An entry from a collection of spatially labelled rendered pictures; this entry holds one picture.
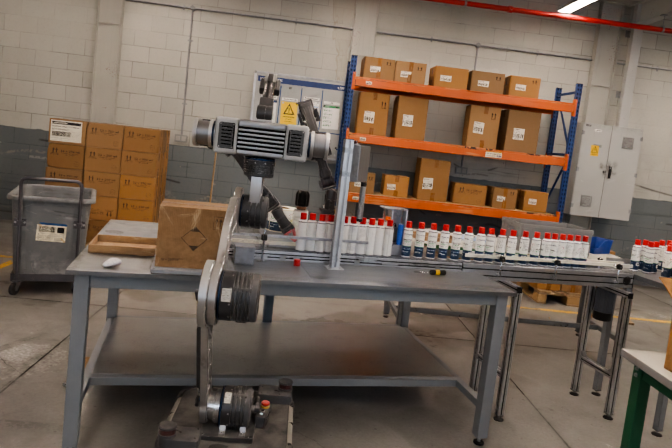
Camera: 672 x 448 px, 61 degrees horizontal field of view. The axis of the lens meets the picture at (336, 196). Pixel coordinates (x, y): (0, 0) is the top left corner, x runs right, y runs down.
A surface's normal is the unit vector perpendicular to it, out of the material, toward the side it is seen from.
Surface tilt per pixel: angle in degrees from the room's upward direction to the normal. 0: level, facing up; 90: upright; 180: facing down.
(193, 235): 90
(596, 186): 90
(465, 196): 90
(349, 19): 90
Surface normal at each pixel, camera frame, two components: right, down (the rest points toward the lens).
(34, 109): 0.06, 0.10
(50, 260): 0.36, 0.19
